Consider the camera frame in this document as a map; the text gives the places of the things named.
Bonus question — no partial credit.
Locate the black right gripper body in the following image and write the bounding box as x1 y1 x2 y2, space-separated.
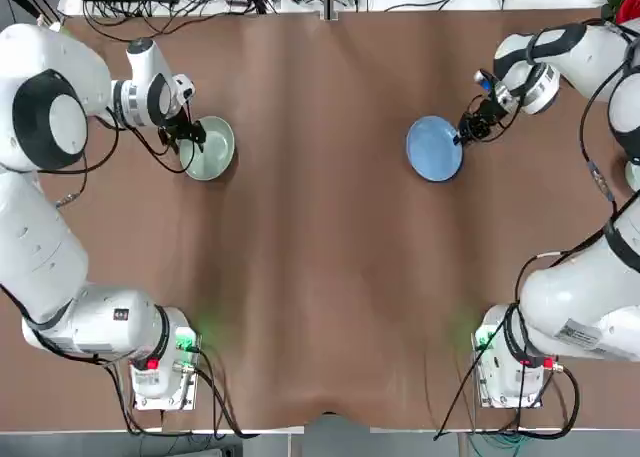
477 94 507 121

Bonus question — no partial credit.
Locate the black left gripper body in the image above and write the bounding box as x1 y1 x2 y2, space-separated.
160 114 199 136

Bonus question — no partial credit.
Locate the green plate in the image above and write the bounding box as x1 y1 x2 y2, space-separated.
178 115 236 182

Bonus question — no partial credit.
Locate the blue plate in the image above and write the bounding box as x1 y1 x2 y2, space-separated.
404 115 466 184

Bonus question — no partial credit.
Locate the white cup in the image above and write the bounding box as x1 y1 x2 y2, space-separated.
624 157 640 194

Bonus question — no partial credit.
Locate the red rose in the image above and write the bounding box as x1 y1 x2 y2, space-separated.
601 0 640 26

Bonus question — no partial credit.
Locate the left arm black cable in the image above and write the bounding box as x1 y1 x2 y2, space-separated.
53 104 201 209

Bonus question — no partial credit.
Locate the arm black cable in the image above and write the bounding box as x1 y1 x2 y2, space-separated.
53 104 201 209
579 26 640 216

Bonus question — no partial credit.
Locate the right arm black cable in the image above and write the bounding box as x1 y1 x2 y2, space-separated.
579 26 640 216

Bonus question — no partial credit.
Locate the left arm base cable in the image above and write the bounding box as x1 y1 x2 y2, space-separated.
102 344 261 439

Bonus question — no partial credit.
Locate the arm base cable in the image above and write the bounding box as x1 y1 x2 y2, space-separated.
102 344 261 439
433 301 521 441

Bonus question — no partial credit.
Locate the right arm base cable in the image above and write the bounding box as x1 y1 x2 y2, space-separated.
433 301 521 441

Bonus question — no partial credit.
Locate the green network cable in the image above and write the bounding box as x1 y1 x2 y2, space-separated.
467 434 546 457

